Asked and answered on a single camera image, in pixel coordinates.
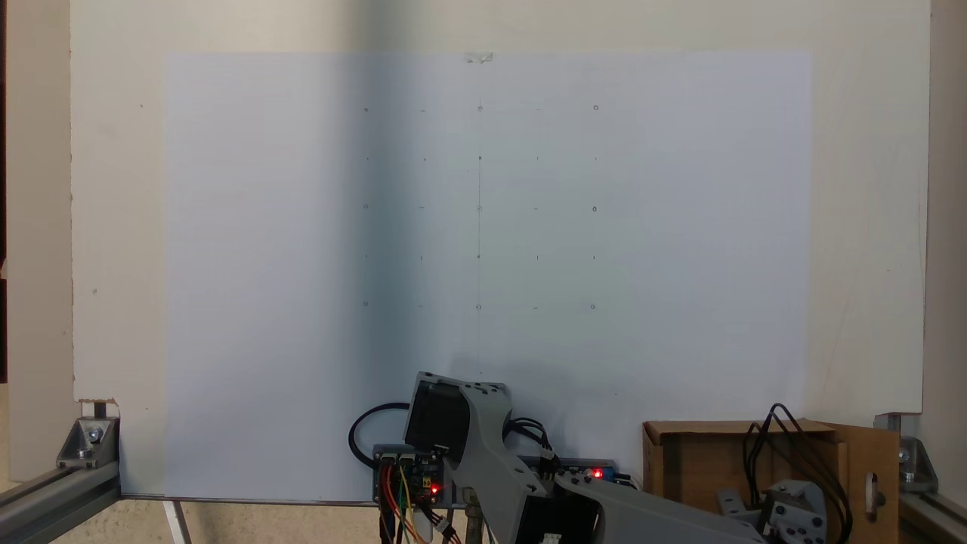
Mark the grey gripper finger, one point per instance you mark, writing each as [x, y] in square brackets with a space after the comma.
[733, 505]

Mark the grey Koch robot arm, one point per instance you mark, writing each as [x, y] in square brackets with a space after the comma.
[498, 468]

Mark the brown cardboard box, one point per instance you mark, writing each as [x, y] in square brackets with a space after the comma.
[680, 461]

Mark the blue circuit board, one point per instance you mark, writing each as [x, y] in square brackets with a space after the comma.
[604, 472]

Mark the grey base mounting plate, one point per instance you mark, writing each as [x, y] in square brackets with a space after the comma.
[393, 449]

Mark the clear tape piece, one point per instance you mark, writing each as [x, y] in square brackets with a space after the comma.
[478, 57]

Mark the grey metal bar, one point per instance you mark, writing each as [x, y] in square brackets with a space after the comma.
[177, 525]

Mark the metal corner bracket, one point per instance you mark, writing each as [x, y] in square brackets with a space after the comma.
[91, 442]
[918, 465]

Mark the aluminium frame post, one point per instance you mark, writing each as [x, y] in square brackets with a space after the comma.
[53, 499]
[933, 521]

